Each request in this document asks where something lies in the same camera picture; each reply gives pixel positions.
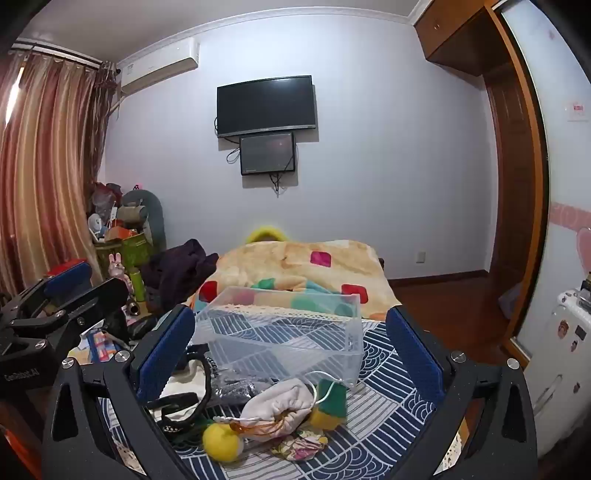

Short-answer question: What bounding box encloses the pink heart wall sticker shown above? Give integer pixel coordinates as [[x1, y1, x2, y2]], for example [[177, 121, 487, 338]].
[[549, 200, 591, 278]]

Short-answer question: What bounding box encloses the striped brown curtain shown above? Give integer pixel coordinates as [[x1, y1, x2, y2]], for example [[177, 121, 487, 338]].
[[0, 50, 110, 298]]

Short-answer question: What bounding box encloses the small black wall monitor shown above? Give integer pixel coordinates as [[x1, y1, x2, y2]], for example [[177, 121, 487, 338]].
[[239, 132, 297, 176]]

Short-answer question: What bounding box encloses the green cardboard box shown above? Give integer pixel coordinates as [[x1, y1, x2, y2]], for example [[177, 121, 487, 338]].
[[95, 231, 156, 278]]

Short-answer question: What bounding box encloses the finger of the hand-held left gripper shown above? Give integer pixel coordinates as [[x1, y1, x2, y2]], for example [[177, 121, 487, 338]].
[[0, 277, 130, 365], [18, 259, 93, 320]]

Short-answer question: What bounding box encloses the green and yellow sponge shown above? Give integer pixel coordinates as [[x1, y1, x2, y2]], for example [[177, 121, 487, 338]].
[[308, 378, 348, 430]]

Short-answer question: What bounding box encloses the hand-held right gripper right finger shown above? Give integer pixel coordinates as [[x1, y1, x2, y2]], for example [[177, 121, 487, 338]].
[[386, 305, 539, 480]]

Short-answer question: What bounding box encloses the black strap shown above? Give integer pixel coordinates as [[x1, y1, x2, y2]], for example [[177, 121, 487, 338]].
[[148, 346, 214, 433]]

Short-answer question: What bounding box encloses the wooden overhead cabinet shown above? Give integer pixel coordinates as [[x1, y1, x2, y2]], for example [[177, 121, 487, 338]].
[[414, 0, 505, 77]]

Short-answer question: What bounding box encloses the blue patterned bedsheet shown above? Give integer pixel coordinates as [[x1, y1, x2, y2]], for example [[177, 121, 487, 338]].
[[97, 314, 465, 480]]

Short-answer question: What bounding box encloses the beige blanket with coloured squares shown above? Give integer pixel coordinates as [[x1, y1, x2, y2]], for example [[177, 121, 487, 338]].
[[194, 239, 403, 320]]

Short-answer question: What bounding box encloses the floral fabric pouch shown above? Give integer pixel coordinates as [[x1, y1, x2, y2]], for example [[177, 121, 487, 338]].
[[270, 429, 329, 462]]

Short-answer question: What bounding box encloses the white suitcase with stickers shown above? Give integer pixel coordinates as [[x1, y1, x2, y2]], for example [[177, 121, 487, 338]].
[[531, 287, 591, 459]]

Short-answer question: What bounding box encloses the clear plastic storage box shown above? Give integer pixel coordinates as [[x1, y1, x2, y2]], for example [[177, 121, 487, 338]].
[[188, 286, 363, 393]]

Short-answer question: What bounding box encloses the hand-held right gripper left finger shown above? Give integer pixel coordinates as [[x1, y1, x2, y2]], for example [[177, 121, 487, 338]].
[[41, 305, 204, 480]]

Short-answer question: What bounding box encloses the beige drawstring pouch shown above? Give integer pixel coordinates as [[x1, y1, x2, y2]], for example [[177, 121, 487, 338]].
[[240, 378, 319, 437]]

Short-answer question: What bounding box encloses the green bottle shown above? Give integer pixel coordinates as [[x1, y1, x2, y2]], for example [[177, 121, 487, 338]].
[[129, 268, 147, 302]]

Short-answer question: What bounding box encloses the grey mesh pouch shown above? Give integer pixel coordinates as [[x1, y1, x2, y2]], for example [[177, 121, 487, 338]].
[[208, 373, 278, 408]]

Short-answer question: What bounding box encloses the wooden door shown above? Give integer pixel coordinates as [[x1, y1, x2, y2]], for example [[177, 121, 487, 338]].
[[485, 65, 533, 320]]

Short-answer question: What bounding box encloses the dark purple garment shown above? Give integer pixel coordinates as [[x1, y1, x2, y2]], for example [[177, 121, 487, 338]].
[[141, 239, 221, 315]]

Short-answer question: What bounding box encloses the pink bunny toy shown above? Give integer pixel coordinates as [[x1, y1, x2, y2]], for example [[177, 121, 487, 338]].
[[108, 252, 134, 297]]

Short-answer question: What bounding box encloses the yellow felt ball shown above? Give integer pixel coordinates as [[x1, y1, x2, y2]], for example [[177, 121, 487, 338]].
[[203, 422, 245, 462]]

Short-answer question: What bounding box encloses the black wall television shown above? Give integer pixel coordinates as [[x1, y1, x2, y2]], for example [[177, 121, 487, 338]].
[[217, 75, 318, 138]]

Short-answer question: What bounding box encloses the colourful printed packet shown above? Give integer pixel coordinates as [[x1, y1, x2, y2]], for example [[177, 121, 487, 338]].
[[76, 329, 123, 365]]

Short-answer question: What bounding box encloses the white air conditioner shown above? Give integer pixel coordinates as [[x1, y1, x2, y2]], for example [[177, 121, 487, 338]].
[[119, 38, 200, 96]]

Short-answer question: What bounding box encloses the yellow plush toy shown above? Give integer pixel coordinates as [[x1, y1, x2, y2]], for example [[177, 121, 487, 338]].
[[246, 224, 287, 244]]

